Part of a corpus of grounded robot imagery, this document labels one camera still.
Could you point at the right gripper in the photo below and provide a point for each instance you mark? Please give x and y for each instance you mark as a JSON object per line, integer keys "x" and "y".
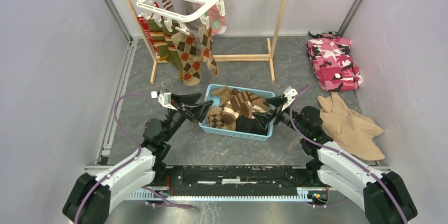
{"x": 279, "y": 103}

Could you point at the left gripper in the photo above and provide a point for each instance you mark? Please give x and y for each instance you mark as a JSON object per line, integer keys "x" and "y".
{"x": 198, "y": 111}

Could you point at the brown striped sock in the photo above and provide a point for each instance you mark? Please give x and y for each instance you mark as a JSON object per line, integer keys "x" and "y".
{"x": 244, "y": 104}

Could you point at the beige argyle sock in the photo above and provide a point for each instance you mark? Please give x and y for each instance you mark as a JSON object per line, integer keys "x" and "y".
{"x": 206, "y": 41}
{"x": 186, "y": 47}

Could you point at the green striped sock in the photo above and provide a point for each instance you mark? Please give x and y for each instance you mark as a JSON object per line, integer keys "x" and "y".
{"x": 173, "y": 57}
{"x": 158, "y": 37}

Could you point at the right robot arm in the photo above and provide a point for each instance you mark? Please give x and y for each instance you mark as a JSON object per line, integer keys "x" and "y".
{"x": 383, "y": 197}

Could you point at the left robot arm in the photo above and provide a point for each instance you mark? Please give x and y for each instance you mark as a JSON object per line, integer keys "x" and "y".
{"x": 94, "y": 197}

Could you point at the light blue plastic basket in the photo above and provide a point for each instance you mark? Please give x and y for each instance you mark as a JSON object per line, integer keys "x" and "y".
{"x": 216, "y": 100}

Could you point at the black garment in basket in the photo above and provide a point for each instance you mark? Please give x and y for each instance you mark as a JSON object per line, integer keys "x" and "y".
{"x": 250, "y": 125}

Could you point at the pink camouflage bag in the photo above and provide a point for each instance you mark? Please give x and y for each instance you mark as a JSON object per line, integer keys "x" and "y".
{"x": 333, "y": 66}

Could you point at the beige cloth on floor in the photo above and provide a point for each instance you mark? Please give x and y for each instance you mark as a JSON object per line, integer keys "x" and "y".
{"x": 353, "y": 131}

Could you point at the grey sock striped cuff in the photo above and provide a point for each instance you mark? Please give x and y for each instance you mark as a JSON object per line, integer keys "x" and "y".
{"x": 167, "y": 5}

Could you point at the wooden rack frame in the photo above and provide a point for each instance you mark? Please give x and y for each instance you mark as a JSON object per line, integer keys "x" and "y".
{"x": 162, "y": 16}

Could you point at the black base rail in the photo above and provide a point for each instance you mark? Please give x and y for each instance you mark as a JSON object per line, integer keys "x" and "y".
{"x": 239, "y": 180}

